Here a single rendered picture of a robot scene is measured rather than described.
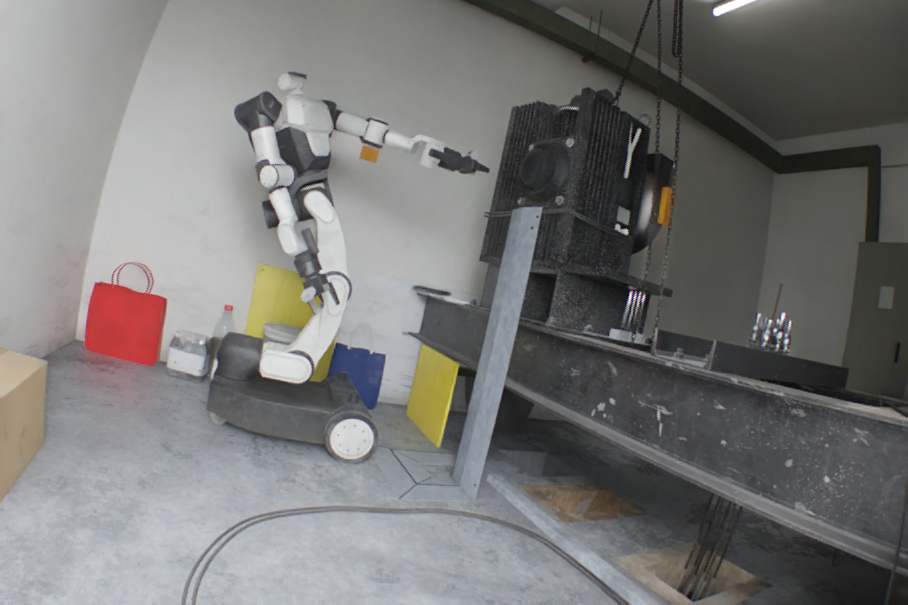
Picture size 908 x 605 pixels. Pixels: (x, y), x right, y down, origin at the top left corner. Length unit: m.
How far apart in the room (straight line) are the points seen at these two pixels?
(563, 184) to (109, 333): 2.23
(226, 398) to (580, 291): 1.37
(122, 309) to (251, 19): 1.70
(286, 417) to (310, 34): 2.04
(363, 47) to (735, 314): 3.79
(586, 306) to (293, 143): 1.26
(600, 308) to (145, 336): 2.10
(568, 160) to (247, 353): 1.44
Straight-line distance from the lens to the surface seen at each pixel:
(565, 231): 1.85
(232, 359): 2.00
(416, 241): 2.88
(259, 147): 1.86
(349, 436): 1.88
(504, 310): 1.73
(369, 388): 2.65
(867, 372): 4.28
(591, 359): 1.57
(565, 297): 1.79
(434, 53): 3.15
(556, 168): 1.90
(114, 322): 2.67
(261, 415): 1.90
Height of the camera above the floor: 0.72
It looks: 3 degrees up
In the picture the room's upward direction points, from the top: 13 degrees clockwise
